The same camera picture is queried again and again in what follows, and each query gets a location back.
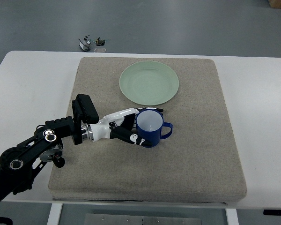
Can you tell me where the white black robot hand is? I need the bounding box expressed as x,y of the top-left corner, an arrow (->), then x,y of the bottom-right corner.
81,107 -> 163,147

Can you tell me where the blue enamel mug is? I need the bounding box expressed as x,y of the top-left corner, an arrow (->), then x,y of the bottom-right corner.
136,109 -> 173,148

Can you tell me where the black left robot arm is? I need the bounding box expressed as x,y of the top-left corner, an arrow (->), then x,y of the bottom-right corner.
0,94 -> 99,202

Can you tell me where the light green plate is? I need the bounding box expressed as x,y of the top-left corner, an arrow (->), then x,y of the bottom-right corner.
119,60 -> 179,106

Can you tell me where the clear plastic piece on floor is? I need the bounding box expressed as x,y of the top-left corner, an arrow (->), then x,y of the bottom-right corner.
94,48 -> 106,53

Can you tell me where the small dark debris on floor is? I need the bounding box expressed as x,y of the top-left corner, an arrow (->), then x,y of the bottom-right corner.
95,37 -> 106,46

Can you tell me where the beige fabric mat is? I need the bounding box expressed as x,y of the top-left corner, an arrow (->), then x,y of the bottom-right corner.
48,58 -> 247,203

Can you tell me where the small white device on floor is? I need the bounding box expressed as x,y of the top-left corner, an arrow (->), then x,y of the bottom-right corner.
79,39 -> 90,51

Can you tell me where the white table leg left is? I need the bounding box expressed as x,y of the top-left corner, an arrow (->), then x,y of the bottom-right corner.
47,203 -> 63,225

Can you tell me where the white table leg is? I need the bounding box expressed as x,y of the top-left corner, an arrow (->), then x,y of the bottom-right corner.
225,209 -> 239,225
47,203 -> 63,225

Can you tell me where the white table leg right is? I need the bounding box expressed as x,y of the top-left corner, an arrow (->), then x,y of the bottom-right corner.
225,209 -> 239,225

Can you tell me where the black table control panel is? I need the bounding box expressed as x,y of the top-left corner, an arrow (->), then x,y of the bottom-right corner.
263,209 -> 281,216

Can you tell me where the cardboard box corner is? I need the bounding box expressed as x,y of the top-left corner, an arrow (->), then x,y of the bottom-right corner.
268,0 -> 281,9

